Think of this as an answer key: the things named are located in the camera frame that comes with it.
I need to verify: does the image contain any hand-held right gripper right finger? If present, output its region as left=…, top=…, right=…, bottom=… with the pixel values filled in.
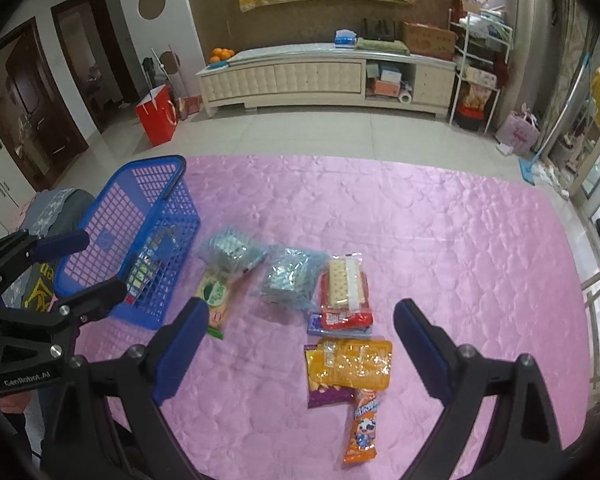
left=392, top=297, right=566, bottom=480

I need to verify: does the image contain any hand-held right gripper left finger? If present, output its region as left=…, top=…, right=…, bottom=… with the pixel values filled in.
left=42, top=297, right=216, bottom=480

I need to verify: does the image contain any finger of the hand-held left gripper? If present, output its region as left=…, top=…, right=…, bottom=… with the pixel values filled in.
left=0, top=279, right=129, bottom=334
left=0, top=230, right=90, bottom=282

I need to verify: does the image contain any yellow snack bag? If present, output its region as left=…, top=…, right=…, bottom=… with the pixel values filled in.
left=305, top=338, right=394, bottom=393

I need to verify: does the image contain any green biscuit packet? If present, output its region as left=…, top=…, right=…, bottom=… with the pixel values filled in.
left=196, top=267, right=243, bottom=338

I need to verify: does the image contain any red snack packet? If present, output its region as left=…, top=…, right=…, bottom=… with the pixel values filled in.
left=320, top=272, right=374, bottom=332

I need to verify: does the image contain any orange snack packet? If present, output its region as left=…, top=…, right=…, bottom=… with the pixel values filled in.
left=343, top=387, right=381, bottom=465

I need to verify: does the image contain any clear bag of teal candies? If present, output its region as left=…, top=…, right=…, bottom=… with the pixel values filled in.
left=197, top=227, right=268, bottom=278

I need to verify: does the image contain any blue plastic basket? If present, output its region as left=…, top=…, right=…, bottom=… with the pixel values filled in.
left=54, top=155, right=202, bottom=331

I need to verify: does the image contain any clear bag of blue candies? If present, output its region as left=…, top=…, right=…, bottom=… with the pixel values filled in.
left=252, top=246, right=329, bottom=313

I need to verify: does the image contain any grey patterned cloth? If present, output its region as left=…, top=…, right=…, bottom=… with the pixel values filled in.
left=17, top=187, right=96, bottom=241

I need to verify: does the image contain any dark cloth with yellow print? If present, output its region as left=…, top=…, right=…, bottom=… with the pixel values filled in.
left=2, top=260, right=61, bottom=311

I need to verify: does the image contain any white cabinet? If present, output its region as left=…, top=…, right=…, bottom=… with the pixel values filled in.
left=0, top=105, right=36, bottom=231

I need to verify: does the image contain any pink quilted blanket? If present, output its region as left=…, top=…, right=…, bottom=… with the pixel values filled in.
left=45, top=155, right=600, bottom=480

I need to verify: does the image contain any dark wooden door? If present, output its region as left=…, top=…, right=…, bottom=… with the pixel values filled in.
left=0, top=25, right=88, bottom=191

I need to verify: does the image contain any red paper bag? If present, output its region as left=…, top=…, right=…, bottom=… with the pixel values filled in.
left=134, top=85, right=180, bottom=148

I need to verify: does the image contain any blue mop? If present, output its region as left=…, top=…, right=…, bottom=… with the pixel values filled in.
left=517, top=52, right=593, bottom=186

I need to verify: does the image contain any round brown disc on stand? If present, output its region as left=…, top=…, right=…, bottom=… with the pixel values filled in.
left=150, top=45, right=186, bottom=106

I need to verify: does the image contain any pink bag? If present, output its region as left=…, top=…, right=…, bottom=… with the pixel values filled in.
left=495, top=110, right=542, bottom=158

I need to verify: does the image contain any orange box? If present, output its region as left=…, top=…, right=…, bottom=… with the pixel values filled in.
left=371, top=79, right=402, bottom=98

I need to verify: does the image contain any cream tufted tv cabinet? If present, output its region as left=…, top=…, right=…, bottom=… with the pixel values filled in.
left=196, top=42, right=458, bottom=121

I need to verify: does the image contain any green cushion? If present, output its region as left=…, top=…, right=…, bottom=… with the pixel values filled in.
left=355, top=37, right=411, bottom=57

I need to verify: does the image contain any brown cardboard box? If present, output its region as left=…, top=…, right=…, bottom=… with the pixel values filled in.
left=401, top=21, right=458, bottom=61

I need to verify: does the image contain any white shelf rack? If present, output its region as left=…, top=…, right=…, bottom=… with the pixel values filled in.
left=447, top=0, right=516, bottom=133

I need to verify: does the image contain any black router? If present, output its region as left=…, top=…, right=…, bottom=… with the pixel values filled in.
left=357, top=17, right=398, bottom=43

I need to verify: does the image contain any round brown wall decoration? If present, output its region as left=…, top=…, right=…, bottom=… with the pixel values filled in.
left=137, top=0, right=167, bottom=20

